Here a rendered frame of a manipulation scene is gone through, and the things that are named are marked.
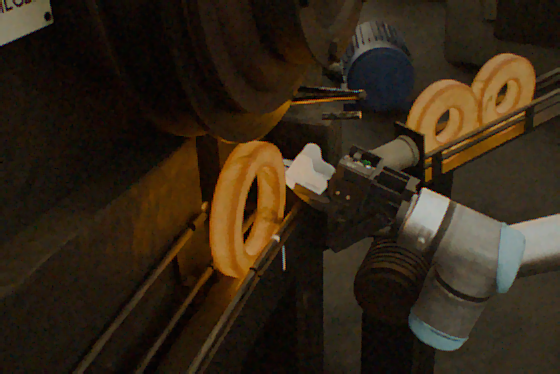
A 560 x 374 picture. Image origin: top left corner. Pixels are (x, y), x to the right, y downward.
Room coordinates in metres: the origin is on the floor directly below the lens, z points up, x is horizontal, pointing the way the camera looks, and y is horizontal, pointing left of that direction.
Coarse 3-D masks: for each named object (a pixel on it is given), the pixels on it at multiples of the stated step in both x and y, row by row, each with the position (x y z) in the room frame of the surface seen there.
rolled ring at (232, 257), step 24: (240, 144) 0.83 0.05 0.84; (264, 144) 0.83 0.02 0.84; (240, 168) 0.78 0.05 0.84; (264, 168) 0.85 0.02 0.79; (216, 192) 0.76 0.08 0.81; (240, 192) 0.75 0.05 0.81; (264, 192) 0.87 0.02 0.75; (216, 216) 0.74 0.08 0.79; (240, 216) 0.75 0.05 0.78; (264, 216) 0.86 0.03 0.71; (216, 240) 0.73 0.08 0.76; (240, 240) 0.74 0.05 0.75; (264, 240) 0.83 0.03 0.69; (216, 264) 0.74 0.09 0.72; (240, 264) 0.74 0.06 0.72
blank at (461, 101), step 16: (448, 80) 1.19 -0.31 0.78; (432, 96) 1.15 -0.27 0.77; (448, 96) 1.16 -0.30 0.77; (464, 96) 1.18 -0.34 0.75; (416, 112) 1.14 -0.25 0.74; (432, 112) 1.14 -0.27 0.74; (464, 112) 1.19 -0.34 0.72; (416, 128) 1.13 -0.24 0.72; (432, 128) 1.14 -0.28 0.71; (448, 128) 1.20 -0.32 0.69; (464, 128) 1.19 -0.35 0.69; (432, 144) 1.14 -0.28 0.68; (448, 160) 1.17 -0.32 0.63
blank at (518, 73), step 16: (496, 64) 1.24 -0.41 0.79; (512, 64) 1.25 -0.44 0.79; (528, 64) 1.27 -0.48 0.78; (480, 80) 1.23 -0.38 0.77; (496, 80) 1.23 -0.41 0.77; (512, 80) 1.26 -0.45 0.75; (528, 80) 1.28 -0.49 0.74; (480, 96) 1.21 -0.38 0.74; (496, 96) 1.23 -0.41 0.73; (512, 96) 1.28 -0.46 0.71; (528, 96) 1.28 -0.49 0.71; (480, 112) 1.21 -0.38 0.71; (496, 112) 1.23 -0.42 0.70
